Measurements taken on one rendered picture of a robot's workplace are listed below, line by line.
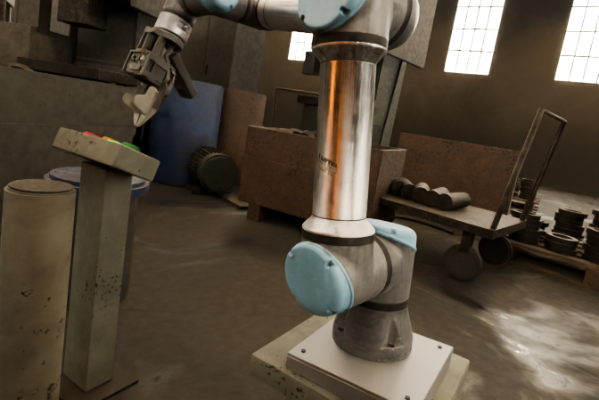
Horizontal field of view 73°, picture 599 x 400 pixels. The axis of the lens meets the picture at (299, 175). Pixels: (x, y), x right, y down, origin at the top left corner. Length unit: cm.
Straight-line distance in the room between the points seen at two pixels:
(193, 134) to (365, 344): 289
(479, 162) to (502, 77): 831
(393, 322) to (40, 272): 66
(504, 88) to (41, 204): 1155
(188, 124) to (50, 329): 265
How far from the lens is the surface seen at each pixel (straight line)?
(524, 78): 1196
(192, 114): 347
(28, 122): 240
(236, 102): 382
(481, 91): 1202
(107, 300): 111
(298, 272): 64
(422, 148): 388
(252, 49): 528
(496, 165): 380
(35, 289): 95
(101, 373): 121
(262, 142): 267
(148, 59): 94
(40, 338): 100
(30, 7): 416
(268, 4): 96
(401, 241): 73
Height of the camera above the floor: 73
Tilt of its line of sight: 8 degrees down
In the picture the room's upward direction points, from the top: 9 degrees clockwise
